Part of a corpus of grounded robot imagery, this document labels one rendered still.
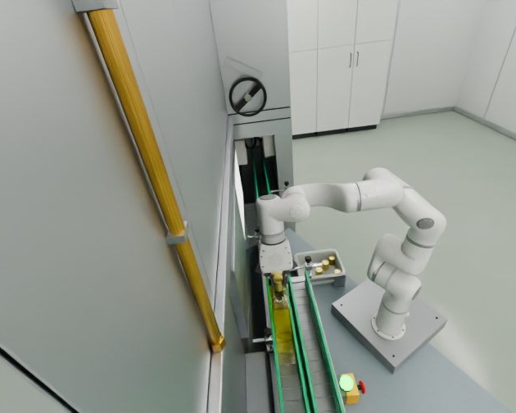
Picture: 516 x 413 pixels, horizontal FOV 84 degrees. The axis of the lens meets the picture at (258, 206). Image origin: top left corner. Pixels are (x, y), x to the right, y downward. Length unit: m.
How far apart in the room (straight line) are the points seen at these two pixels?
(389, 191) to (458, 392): 0.80
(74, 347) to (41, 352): 0.03
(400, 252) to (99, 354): 0.91
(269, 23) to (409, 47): 4.09
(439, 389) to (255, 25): 1.74
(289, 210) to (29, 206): 0.65
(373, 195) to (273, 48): 1.11
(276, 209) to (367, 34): 4.17
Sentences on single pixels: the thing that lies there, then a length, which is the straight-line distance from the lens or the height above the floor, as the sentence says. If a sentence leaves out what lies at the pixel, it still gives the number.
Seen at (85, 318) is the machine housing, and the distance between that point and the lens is 0.23.
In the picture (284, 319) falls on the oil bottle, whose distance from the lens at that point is 1.07.
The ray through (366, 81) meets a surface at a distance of 4.93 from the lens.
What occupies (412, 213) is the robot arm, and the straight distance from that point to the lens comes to 0.90.
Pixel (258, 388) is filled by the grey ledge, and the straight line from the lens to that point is 1.12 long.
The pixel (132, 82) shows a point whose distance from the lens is 0.31.
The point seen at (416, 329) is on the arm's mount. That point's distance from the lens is 1.37.
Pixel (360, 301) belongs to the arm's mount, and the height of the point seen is 0.81.
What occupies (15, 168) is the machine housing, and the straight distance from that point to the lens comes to 0.20.
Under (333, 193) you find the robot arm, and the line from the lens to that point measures 0.85.
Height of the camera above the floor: 1.92
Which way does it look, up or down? 35 degrees down
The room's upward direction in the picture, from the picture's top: 8 degrees counter-clockwise
